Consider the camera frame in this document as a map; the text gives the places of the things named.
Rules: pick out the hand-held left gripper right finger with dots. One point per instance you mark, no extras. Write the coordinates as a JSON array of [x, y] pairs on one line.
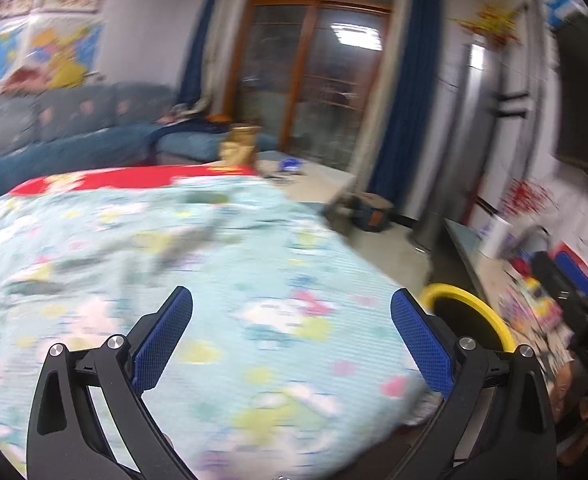
[[418, 342]]

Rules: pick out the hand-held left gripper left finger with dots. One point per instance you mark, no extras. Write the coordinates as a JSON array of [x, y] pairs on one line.
[[159, 342]]

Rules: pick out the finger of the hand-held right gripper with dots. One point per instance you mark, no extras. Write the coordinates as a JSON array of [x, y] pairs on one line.
[[573, 272], [553, 285]]

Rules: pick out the black bin with yellow rim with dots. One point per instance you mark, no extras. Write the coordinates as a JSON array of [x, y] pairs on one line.
[[453, 291]]

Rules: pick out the person's right hand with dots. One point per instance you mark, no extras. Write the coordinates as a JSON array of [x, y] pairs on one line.
[[576, 390]]

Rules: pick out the white vase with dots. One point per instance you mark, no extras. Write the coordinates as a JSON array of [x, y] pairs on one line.
[[496, 237]]

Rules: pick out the cat-print light blue blanket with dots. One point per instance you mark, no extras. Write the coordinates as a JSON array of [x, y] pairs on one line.
[[124, 270]]

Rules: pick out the glass-top television stand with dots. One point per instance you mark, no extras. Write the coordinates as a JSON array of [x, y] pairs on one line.
[[468, 255]]

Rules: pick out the black and orange stool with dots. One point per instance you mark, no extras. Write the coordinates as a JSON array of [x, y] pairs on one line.
[[371, 212]]

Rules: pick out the silver tower air conditioner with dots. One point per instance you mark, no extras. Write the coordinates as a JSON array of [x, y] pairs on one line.
[[463, 150]]

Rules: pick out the red printed blanket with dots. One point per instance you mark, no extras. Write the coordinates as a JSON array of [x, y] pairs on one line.
[[124, 179]]

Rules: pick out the grey coffee table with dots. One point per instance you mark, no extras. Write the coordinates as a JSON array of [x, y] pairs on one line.
[[319, 185]]

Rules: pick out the blue sofa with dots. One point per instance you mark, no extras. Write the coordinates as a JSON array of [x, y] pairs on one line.
[[74, 152]]

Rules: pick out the gold foil bag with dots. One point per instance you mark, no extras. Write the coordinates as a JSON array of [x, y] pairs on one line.
[[239, 145]]

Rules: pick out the blue and white snack wrapper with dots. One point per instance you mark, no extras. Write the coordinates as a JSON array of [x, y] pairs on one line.
[[292, 164]]

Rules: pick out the dark clothes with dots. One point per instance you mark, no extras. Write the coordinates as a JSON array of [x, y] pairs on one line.
[[194, 125]]

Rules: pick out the blue curtain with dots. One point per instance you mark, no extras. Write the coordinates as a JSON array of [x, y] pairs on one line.
[[199, 45], [413, 100]]

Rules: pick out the beige sheer curtain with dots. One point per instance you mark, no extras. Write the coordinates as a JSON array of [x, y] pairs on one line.
[[378, 110], [229, 45]]

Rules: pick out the grey heart-print sofa cushion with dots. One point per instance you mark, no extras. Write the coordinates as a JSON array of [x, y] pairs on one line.
[[74, 115], [144, 105], [4, 127]]

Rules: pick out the yellow artificial flowers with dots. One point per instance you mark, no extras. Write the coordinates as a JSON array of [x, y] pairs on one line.
[[491, 22]]

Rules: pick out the wooden sliding glass door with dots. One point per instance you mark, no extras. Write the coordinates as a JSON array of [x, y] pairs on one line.
[[319, 85]]

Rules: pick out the yellow cushion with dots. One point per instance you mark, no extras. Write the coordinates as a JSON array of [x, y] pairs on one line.
[[68, 74]]

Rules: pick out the pile of pink clothes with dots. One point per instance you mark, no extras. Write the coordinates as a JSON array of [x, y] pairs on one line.
[[26, 80]]

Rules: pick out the yellow country map poster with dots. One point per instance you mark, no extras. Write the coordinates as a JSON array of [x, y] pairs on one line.
[[69, 42]]

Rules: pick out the blue and white wall picture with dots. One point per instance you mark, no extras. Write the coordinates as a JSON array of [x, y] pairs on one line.
[[561, 5]]

